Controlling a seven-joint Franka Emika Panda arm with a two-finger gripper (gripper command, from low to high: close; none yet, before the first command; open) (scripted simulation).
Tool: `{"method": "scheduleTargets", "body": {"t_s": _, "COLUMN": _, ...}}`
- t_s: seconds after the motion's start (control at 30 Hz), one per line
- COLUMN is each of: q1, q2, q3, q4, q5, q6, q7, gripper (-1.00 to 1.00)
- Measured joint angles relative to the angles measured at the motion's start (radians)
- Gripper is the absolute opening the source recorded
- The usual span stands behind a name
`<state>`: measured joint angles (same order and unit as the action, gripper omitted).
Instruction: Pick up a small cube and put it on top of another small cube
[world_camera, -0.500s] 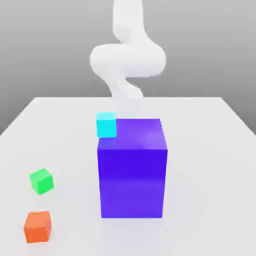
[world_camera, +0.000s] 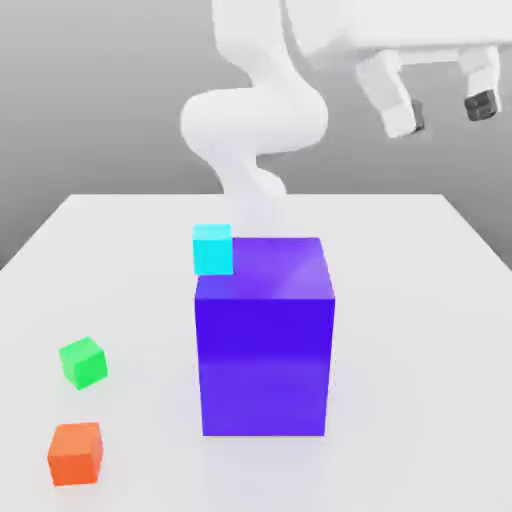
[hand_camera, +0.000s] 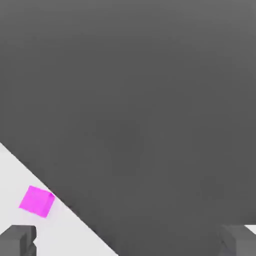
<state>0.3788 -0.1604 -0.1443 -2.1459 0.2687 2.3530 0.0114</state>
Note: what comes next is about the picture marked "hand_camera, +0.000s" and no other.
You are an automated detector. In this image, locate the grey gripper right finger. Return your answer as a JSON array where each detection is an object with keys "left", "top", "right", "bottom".
[{"left": 219, "top": 224, "right": 256, "bottom": 256}]

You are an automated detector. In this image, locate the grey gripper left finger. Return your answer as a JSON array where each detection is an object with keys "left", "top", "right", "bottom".
[{"left": 0, "top": 224, "right": 38, "bottom": 256}]

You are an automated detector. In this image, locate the small magenta cube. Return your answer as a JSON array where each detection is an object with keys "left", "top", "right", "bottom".
[{"left": 18, "top": 185, "right": 56, "bottom": 219}]

